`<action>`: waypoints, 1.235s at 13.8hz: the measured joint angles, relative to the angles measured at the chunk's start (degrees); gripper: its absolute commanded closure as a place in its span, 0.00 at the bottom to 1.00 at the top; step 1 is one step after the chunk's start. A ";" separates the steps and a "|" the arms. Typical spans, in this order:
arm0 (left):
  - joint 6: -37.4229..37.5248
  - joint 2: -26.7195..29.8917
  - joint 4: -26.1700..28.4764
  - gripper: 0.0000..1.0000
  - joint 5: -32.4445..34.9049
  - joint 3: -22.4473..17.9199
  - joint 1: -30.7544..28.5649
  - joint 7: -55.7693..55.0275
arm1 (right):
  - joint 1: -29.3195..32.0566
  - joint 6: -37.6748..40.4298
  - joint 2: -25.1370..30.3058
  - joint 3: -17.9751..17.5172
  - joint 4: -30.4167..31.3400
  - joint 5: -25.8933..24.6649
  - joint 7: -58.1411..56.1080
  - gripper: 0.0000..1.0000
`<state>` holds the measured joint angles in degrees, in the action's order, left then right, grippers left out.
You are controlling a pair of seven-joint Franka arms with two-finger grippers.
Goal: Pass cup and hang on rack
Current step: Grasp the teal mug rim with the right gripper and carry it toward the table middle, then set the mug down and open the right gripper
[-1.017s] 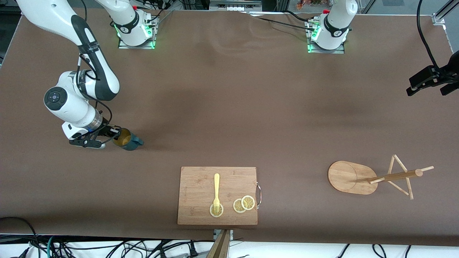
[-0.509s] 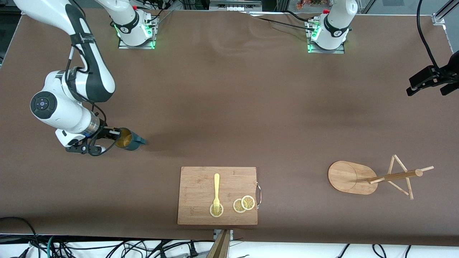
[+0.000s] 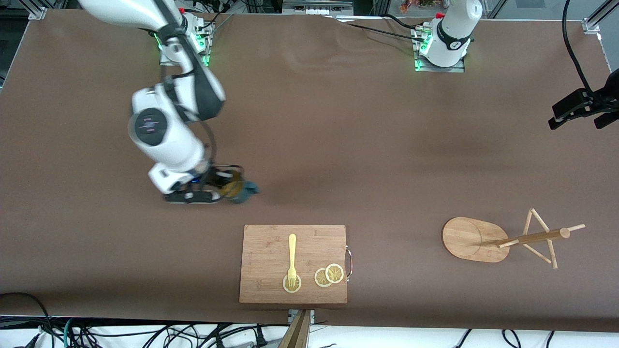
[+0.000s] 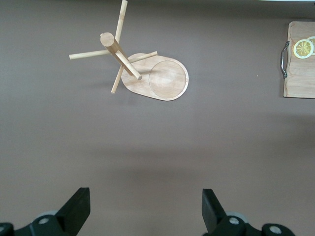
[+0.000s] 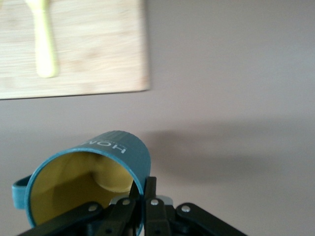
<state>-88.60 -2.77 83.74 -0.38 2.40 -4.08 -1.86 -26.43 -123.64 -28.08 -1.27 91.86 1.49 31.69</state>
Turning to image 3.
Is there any grey power strip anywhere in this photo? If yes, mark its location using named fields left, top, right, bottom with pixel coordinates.
left=283, top=0, right=354, bottom=16

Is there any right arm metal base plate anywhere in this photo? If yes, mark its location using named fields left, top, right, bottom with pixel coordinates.
left=160, top=19, right=212, bottom=67

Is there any brown table cover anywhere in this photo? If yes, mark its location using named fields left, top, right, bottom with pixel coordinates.
left=0, top=9, right=619, bottom=333

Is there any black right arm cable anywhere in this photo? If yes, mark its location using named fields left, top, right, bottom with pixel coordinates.
left=201, top=120, right=217, bottom=167

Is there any wooden cup rack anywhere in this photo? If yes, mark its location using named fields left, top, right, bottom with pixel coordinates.
left=442, top=208, right=586, bottom=270

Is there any wooden stand post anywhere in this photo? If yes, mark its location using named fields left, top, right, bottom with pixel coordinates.
left=278, top=309, right=311, bottom=348

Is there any yellow plastic fork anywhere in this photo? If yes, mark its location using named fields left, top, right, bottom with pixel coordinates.
left=287, top=234, right=298, bottom=288

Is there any bamboo cutting board metal handle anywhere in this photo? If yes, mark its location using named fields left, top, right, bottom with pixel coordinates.
left=239, top=224, right=353, bottom=305

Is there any teal cup yellow inside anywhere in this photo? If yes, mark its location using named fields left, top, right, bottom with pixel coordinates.
left=220, top=168, right=261, bottom=204

